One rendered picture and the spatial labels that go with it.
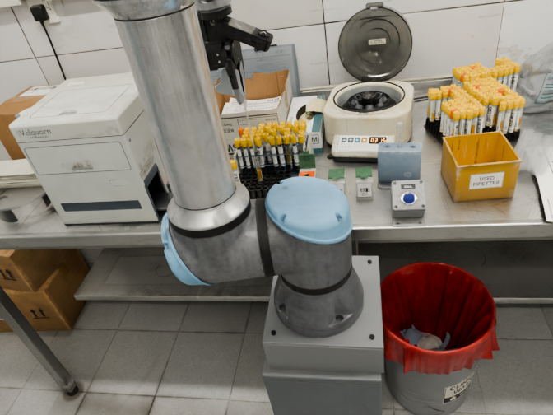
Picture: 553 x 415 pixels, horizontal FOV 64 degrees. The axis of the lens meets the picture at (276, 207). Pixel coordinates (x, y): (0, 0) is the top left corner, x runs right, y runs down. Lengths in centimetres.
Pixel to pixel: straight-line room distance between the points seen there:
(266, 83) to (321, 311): 98
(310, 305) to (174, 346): 139
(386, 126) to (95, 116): 72
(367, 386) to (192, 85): 55
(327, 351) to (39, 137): 80
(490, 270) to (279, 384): 116
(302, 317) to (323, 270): 10
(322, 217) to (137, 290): 143
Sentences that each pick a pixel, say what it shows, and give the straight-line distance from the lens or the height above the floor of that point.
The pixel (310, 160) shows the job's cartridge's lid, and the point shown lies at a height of 97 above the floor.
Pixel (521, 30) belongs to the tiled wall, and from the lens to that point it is 160.
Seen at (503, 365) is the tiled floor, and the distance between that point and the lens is 190.
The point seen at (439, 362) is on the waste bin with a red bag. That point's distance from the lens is 138.
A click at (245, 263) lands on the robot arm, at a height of 112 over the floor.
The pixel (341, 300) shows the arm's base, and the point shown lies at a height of 101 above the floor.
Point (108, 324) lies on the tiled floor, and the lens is 226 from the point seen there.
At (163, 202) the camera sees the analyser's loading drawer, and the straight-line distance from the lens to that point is 117.
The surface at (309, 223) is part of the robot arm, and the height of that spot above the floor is 117.
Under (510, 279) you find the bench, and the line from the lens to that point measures 180.
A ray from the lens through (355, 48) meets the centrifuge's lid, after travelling 148.
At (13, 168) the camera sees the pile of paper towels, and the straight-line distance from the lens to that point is 167.
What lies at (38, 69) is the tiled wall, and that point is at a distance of 191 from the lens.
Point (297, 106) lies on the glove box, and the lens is 143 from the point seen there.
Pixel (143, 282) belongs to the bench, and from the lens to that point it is 196.
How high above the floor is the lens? 155
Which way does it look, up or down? 37 degrees down
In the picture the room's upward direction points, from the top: 11 degrees counter-clockwise
